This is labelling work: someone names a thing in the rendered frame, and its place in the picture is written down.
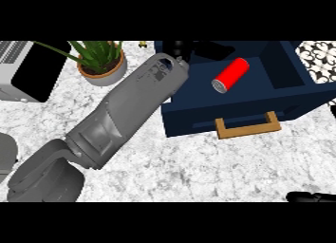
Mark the green potted plant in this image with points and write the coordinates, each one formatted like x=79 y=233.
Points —
x=100 y=71

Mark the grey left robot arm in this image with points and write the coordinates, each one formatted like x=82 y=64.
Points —
x=124 y=104

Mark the navy blue drawer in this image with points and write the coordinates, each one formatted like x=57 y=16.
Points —
x=193 y=116
x=255 y=91

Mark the small yellow object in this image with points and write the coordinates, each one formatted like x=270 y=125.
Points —
x=141 y=44

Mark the red can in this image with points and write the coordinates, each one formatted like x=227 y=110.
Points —
x=231 y=75

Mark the navy blue drawer front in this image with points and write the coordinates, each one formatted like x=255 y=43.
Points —
x=193 y=116

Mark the grey rounded object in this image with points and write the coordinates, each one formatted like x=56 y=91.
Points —
x=0 y=158

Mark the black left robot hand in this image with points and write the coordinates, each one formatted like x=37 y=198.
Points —
x=177 y=47

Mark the white appliance with black door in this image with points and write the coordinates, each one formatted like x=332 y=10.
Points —
x=20 y=74

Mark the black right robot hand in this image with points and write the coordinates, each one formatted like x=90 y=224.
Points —
x=315 y=197

